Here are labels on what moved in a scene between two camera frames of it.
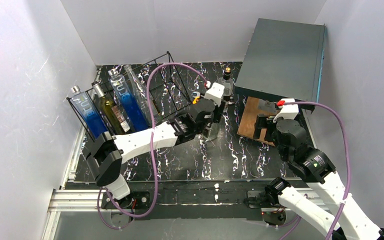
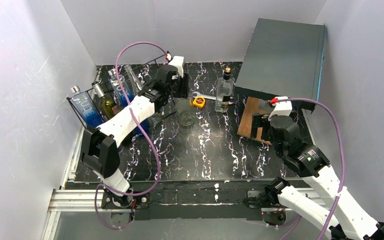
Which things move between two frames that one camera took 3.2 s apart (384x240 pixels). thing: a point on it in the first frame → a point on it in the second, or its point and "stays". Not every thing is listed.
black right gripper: [265, 118] stays
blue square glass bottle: [132, 110] stays
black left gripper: [217, 110] → [181, 87]
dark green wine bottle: [114, 122] stays
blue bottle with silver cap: [82, 102] stays
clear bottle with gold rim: [211, 131] → [185, 113]
